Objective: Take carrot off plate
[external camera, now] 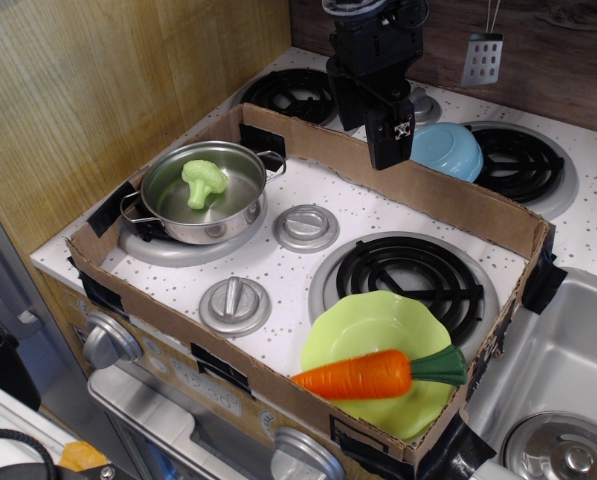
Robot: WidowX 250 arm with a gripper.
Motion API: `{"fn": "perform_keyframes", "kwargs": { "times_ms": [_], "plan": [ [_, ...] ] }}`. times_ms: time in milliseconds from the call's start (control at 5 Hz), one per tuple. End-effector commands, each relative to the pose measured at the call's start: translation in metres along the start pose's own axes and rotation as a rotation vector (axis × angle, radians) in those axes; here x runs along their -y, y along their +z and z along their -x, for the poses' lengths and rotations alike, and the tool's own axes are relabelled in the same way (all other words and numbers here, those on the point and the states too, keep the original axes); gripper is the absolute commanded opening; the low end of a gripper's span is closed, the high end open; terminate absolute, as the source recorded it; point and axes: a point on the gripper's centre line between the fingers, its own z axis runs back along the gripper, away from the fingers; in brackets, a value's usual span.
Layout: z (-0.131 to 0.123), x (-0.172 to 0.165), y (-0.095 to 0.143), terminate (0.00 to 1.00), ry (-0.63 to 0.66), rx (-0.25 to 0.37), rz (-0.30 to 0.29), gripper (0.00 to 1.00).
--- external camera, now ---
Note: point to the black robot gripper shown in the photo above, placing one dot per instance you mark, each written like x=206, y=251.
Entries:
x=375, y=43

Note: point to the orange plastic toy carrot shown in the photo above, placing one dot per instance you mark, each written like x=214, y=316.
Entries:
x=382, y=375

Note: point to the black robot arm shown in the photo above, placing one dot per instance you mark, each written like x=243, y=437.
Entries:
x=375, y=43

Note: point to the light green plastic plate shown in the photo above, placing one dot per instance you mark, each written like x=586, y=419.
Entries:
x=361, y=324

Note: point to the grey back stove knob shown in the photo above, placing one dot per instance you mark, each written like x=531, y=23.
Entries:
x=426, y=109

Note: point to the grey stove knob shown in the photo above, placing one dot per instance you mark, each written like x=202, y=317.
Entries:
x=306, y=228
x=235, y=307
x=426, y=109

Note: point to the black back left burner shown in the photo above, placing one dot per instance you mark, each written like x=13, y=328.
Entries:
x=302, y=93

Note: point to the light blue plastic bowl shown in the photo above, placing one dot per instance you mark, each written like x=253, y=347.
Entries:
x=449, y=148

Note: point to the hanging metal spatula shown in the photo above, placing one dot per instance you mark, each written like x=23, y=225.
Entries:
x=484, y=50

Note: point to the grey stove knob upper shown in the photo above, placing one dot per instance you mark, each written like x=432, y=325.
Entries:
x=306, y=228

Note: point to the black back right burner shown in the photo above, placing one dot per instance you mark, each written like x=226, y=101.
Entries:
x=526, y=167

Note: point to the green toy broccoli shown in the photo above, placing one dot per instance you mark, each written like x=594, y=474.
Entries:
x=204, y=178

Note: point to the stainless steel pot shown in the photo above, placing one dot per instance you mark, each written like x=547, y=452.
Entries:
x=164, y=194

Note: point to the black front right burner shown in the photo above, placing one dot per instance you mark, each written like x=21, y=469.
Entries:
x=451, y=284

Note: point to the grey stove knob lower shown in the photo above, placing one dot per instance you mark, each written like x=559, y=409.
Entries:
x=235, y=307

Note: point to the stainless steel sink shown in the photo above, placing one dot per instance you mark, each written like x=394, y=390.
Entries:
x=549, y=364

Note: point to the oven clock display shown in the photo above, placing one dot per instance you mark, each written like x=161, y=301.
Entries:
x=203, y=385

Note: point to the silver oven dial left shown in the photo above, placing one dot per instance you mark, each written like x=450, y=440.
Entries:
x=108, y=342

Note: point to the silver oven dial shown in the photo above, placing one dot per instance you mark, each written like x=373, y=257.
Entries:
x=298, y=456
x=108, y=342

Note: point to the silver oven dial right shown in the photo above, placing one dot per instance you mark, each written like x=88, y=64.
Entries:
x=298, y=456

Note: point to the metal sink drain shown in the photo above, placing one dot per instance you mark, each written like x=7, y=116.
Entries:
x=552, y=445

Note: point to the orange object bottom left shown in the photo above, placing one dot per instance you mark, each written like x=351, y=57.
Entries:
x=79, y=456

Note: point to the silver oven door handle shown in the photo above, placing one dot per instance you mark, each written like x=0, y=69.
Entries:
x=176, y=437

